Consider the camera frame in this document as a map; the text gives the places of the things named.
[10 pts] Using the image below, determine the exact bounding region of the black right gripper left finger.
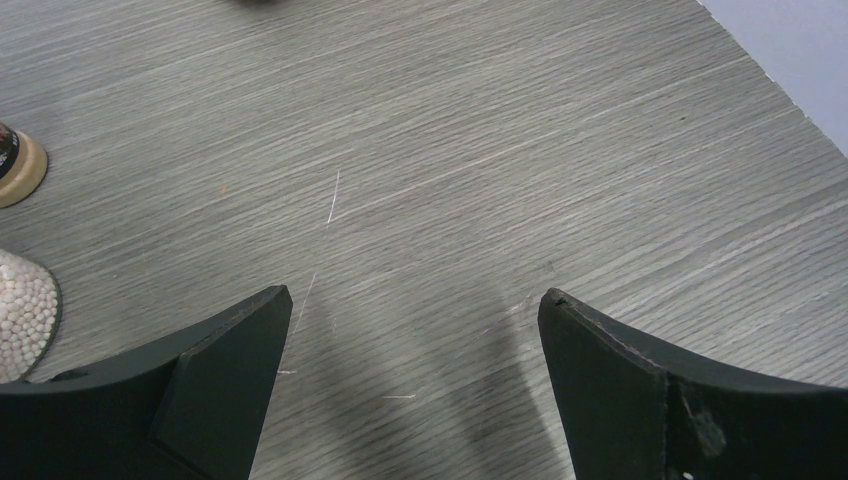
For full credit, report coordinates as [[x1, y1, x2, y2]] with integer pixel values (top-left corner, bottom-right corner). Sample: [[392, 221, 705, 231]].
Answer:
[[1, 285, 293, 479]]

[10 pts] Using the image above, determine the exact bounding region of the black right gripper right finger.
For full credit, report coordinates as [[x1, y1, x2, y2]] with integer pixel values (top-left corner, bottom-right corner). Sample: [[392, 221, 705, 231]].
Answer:
[[538, 289, 847, 479]]

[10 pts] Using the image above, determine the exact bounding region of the silver lid jar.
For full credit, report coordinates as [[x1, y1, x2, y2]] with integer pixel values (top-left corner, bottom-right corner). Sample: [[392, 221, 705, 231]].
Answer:
[[1, 250, 62, 384]]

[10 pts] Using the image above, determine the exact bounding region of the small dark bottle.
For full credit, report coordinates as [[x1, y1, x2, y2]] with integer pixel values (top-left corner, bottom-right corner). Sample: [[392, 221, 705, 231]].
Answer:
[[1, 123, 48, 208]]

